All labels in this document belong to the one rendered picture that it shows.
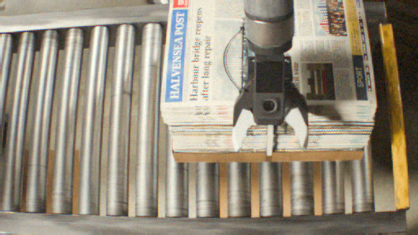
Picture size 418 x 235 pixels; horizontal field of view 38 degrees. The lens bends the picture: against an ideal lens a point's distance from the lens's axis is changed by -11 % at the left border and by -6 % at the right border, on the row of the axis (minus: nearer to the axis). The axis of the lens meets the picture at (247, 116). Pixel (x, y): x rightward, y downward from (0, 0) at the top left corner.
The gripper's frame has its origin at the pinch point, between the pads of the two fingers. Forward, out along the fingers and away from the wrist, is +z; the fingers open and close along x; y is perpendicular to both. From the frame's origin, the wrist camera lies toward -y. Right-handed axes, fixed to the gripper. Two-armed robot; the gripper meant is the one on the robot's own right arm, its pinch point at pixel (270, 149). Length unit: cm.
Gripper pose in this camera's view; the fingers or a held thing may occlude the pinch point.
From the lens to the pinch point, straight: 108.3
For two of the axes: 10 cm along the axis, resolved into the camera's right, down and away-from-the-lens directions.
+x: -10.0, 0.1, 0.3
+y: 0.1, -5.7, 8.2
